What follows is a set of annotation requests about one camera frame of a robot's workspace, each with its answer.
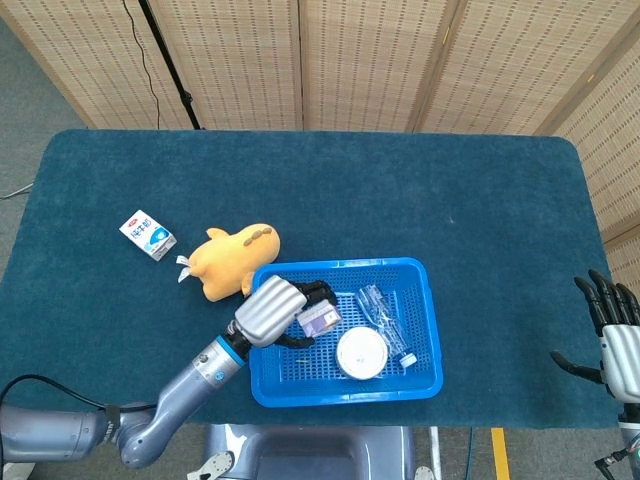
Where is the blue plastic perforated basket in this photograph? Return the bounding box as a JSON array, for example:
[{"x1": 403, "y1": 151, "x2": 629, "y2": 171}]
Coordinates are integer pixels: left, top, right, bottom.
[{"x1": 249, "y1": 257, "x2": 445, "y2": 409}]

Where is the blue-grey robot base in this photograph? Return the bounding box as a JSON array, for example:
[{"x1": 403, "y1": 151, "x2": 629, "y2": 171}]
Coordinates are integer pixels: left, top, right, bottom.
[{"x1": 187, "y1": 423, "x2": 436, "y2": 480}]

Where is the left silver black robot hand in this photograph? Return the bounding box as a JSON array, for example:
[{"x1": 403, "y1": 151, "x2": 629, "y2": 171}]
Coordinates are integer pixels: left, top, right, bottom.
[{"x1": 227, "y1": 274, "x2": 337, "y2": 350}]

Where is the white floor cable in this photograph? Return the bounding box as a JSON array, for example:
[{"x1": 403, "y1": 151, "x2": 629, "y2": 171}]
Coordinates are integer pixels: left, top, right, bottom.
[{"x1": 0, "y1": 182, "x2": 34, "y2": 201}]

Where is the bamboo folding screen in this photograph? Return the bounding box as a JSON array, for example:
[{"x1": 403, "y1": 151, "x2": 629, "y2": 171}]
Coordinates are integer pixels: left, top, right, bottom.
[{"x1": 0, "y1": 0, "x2": 640, "y2": 284}]

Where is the white floor strip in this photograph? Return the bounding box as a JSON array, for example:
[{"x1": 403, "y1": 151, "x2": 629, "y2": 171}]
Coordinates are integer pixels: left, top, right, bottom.
[{"x1": 428, "y1": 426, "x2": 444, "y2": 480}]

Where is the clear tub of binder clips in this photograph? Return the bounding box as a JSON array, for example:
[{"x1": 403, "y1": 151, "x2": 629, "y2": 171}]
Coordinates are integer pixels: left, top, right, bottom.
[{"x1": 335, "y1": 326, "x2": 390, "y2": 381}]

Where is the black stand pole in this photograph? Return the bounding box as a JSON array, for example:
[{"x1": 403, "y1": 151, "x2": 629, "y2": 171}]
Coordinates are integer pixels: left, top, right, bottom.
[{"x1": 137, "y1": 0, "x2": 202, "y2": 130}]

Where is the clear plastic water bottle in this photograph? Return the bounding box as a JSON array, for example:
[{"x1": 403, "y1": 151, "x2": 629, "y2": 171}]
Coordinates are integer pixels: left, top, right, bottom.
[{"x1": 355, "y1": 283, "x2": 419, "y2": 370}]

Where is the yellow floor tape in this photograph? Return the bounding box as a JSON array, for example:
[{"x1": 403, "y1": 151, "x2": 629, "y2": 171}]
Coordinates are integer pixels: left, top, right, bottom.
[{"x1": 490, "y1": 427, "x2": 512, "y2": 480}]

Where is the purple drink carton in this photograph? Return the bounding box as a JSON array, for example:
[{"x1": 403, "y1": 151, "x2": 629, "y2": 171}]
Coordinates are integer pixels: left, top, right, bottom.
[{"x1": 296, "y1": 299, "x2": 342, "y2": 338}]

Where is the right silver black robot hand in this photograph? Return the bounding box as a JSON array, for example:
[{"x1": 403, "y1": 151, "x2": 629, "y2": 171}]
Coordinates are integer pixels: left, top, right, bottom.
[{"x1": 549, "y1": 268, "x2": 640, "y2": 401}]

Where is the thin black hanging cable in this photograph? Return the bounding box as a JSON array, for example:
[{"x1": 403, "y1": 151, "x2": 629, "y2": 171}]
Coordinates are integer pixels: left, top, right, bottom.
[{"x1": 122, "y1": 0, "x2": 161, "y2": 129}]

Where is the white milk carton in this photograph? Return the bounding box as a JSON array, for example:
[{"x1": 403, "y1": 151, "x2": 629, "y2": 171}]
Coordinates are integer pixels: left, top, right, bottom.
[{"x1": 118, "y1": 208, "x2": 178, "y2": 262}]

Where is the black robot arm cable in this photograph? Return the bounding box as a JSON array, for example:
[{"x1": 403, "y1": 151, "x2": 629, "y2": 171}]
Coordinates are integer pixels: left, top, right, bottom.
[{"x1": 0, "y1": 373, "x2": 121, "y2": 441}]

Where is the teal table cloth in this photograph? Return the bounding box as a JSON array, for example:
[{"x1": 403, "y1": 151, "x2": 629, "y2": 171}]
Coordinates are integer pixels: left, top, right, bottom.
[{"x1": 0, "y1": 128, "x2": 621, "y2": 430}]

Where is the yellow plush dinosaur toy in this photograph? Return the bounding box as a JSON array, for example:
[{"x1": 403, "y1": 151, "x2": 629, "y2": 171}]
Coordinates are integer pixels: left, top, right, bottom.
[{"x1": 175, "y1": 223, "x2": 282, "y2": 303}]

